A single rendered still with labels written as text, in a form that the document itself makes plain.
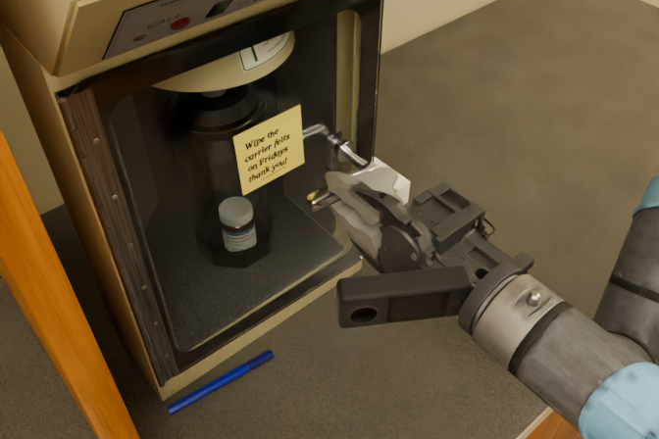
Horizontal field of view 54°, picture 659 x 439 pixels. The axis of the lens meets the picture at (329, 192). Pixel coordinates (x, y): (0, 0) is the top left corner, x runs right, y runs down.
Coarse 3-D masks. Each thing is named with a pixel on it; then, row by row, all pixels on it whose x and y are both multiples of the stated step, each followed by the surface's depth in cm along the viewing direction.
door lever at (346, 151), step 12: (348, 144) 69; (336, 156) 69; (348, 156) 69; (360, 156) 69; (360, 168) 67; (372, 168) 67; (312, 192) 64; (324, 192) 64; (312, 204) 63; (324, 204) 64
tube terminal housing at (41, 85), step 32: (0, 0) 45; (288, 0) 56; (0, 32) 50; (192, 32) 51; (32, 64) 46; (96, 64) 47; (32, 96) 52; (64, 128) 48; (64, 160) 54; (64, 192) 62; (96, 224) 56; (96, 256) 64; (320, 288) 87; (128, 320) 67; (128, 352) 80; (224, 352) 80
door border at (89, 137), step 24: (72, 96) 46; (96, 120) 48; (96, 144) 49; (96, 168) 50; (96, 192) 51; (120, 192) 53; (120, 216) 55; (120, 240) 56; (144, 264) 60; (144, 288) 62; (144, 312) 64; (144, 336) 65; (168, 360) 71
